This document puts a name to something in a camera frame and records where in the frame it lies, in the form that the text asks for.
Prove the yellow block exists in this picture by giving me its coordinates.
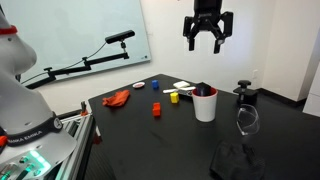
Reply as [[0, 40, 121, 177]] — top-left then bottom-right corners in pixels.
[[169, 92, 180, 104]]

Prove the black mesh cloth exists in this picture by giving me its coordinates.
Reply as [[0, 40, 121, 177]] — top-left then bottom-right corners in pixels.
[[209, 139, 266, 180]]

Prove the white eraser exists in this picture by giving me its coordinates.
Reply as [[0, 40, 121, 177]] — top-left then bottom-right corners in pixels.
[[172, 80, 190, 89]]

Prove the orange cloth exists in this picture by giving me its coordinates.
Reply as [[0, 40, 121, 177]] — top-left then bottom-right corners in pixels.
[[102, 89, 131, 108]]

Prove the white cabinet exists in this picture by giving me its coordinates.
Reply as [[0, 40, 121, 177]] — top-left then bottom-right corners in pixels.
[[302, 63, 320, 118]]

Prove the grey remote control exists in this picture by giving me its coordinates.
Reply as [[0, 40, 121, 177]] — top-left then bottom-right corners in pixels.
[[162, 86, 197, 98]]

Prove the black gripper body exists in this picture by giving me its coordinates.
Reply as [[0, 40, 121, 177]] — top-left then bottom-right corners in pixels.
[[194, 0, 224, 25]]

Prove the black stereo camera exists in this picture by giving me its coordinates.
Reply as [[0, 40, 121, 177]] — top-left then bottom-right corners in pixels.
[[105, 29, 136, 45]]

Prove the black camera cable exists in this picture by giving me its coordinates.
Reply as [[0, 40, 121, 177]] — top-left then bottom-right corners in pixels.
[[21, 42, 108, 84]]

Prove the glass whiteboard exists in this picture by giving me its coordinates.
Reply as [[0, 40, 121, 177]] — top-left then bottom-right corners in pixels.
[[0, 0, 152, 84]]

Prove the orange block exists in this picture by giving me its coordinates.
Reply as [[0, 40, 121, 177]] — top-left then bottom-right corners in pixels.
[[152, 102, 162, 118]]

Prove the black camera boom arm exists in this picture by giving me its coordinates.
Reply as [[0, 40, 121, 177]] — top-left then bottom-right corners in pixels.
[[25, 41, 130, 90]]

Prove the aluminium frame rail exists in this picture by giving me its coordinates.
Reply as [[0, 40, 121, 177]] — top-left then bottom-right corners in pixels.
[[49, 113, 98, 180]]

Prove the white mug red interior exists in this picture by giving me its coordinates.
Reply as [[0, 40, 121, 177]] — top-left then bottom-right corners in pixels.
[[192, 86, 219, 123]]

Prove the orange clamp handle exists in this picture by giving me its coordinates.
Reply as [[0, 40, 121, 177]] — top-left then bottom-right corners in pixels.
[[79, 100, 90, 117]]

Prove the clear wine glass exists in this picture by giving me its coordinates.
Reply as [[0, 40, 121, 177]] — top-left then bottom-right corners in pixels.
[[236, 103, 261, 137]]

